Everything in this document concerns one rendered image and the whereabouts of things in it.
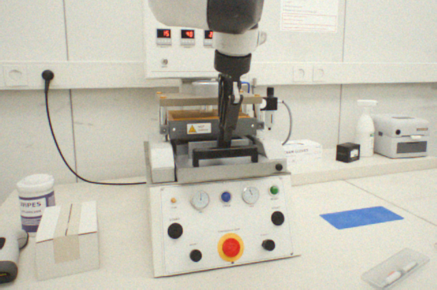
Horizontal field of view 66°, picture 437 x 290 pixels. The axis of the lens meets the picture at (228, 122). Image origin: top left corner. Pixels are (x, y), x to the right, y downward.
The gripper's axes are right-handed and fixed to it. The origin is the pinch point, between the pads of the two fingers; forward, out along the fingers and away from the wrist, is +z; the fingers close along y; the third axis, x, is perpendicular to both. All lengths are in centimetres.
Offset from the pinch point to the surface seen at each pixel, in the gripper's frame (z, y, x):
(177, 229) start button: 16.1, 10.7, -11.4
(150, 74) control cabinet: -1.5, -35.8, -15.2
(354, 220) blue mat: 27.9, 3.0, 40.5
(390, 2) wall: -20, -87, 102
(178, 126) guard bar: 2.3, -9.9, -9.3
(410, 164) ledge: 37, -31, 91
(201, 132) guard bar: 4.0, -9.3, -3.5
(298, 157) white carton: 35, -39, 43
